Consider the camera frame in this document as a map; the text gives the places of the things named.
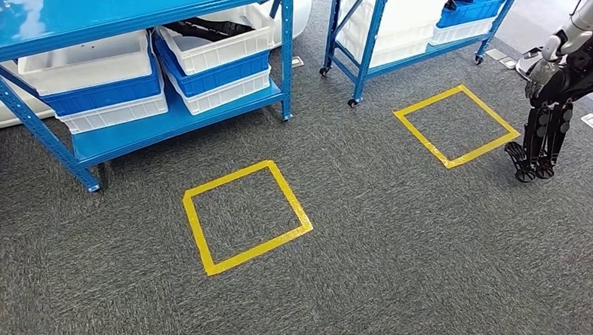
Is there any blue metal shelf rack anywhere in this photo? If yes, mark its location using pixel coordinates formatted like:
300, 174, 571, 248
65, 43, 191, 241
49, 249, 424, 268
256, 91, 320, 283
318, 0, 519, 115
0, 0, 299, 202

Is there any black plastic part in crate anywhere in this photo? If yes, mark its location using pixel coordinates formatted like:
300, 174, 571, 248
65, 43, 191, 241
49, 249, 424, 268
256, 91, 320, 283
164, 16, 256, 44

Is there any yellow floor tape square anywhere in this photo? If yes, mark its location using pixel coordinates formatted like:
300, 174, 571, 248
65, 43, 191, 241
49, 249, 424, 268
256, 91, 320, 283
390, 81, 524, 173
179, 156, 318, 281

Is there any white plastic crate stack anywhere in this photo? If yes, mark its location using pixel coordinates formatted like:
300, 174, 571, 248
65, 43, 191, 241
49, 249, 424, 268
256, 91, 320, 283
336, 0, 450, 72

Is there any black humanoid robot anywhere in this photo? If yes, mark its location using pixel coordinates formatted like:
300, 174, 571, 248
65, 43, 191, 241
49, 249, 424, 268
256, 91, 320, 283
502, 0, 593, 186

